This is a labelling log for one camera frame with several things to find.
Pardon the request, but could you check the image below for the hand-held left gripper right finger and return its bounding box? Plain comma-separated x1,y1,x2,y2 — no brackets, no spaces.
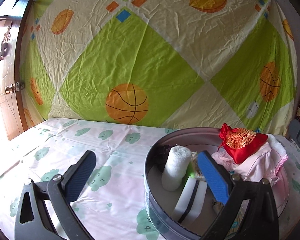
197,150,280,240

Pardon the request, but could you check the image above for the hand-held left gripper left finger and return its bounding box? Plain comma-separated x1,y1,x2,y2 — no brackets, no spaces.
14,150,97,240

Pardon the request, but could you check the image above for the tissue packet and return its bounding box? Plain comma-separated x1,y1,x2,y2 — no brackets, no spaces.
190,151,208,182

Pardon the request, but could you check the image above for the pink-edged white gauze towel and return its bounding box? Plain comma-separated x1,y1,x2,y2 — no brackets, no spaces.
265,134,289,188

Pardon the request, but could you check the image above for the white sponge with black stripe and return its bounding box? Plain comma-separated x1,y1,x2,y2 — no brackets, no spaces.
171,177,208,224

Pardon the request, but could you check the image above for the red embroidered drawstring pouch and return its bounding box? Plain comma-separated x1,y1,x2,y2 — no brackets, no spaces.
219,123,268,165

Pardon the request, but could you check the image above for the pale pink cloth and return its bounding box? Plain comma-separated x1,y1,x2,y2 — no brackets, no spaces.
231,141,282,183

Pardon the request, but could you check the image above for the dark hair scrunchie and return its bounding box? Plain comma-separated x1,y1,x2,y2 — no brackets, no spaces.
155,145,174,172

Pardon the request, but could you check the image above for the round metal tin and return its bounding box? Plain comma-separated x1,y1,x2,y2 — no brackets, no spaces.
144,127,290,239

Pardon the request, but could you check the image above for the cloud print bed sheet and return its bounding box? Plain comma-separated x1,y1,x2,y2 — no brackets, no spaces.
0,117,300,240

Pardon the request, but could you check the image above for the wooden door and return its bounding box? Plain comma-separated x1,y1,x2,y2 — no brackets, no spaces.
0,0,40,143

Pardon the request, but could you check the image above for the brass door knob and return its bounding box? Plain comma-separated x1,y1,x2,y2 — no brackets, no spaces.
5,82,24,95

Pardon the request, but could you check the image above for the basketball print hanging sheet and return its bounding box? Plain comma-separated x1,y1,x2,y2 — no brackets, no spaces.
20,0,298,135

